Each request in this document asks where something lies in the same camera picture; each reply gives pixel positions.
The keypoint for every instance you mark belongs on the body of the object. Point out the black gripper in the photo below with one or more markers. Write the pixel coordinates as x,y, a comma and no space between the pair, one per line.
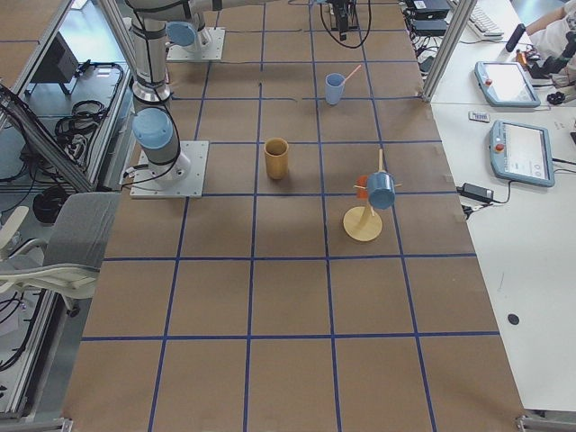
340,13

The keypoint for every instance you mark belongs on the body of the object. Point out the pink chopstick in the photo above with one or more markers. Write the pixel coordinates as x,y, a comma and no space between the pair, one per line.
355,70

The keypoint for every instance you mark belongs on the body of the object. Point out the light blue plastic cup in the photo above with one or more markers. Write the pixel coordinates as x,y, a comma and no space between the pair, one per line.
334,88

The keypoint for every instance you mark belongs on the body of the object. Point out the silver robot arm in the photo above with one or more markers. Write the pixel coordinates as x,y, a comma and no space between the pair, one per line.
190,32
165,31

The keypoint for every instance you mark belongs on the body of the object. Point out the white keyboard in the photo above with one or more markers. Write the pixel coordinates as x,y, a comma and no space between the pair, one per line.
483,26

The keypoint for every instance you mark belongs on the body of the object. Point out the bamboo chopstick holder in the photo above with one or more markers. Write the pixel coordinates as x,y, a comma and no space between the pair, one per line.
276,158

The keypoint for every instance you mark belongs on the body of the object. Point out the small label card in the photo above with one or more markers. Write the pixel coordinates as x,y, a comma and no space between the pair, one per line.
479,116

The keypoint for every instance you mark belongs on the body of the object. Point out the orange mug on stand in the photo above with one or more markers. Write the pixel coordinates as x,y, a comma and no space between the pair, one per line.
361,187

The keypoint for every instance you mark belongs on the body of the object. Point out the teach pendant far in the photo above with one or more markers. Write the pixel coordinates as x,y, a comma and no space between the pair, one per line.
504,84

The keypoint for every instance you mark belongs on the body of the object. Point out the teach pendant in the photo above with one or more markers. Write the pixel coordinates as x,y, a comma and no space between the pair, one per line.
504,84
522,153

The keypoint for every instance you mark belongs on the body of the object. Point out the blue mug on stand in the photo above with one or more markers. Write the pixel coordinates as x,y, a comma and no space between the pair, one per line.
380,188

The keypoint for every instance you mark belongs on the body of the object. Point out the wooden mug tree stand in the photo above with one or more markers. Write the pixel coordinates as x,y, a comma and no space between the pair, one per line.
363,223

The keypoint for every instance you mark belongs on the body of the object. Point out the black power adapter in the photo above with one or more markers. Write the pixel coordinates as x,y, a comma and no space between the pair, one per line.
475,192

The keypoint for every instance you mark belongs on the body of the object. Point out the teach pendant near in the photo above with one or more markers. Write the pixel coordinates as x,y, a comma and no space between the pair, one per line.
522,153

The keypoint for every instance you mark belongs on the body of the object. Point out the grey office chair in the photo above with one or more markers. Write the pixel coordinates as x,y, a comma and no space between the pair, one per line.
69,262

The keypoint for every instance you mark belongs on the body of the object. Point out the black wire mug rack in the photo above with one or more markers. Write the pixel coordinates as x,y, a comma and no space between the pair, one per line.
353,16

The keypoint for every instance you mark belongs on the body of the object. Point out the aluminium frame post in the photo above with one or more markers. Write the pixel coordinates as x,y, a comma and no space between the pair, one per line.
455,28

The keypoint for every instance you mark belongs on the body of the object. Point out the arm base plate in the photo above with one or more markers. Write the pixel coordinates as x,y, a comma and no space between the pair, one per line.
184,179
196,54

